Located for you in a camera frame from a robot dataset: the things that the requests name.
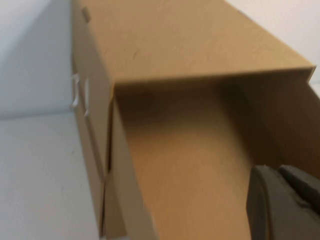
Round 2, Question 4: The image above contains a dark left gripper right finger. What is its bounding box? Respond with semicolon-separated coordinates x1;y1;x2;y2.
278;163;320;214

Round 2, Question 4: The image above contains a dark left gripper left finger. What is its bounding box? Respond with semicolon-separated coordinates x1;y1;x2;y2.
245;164;320;240

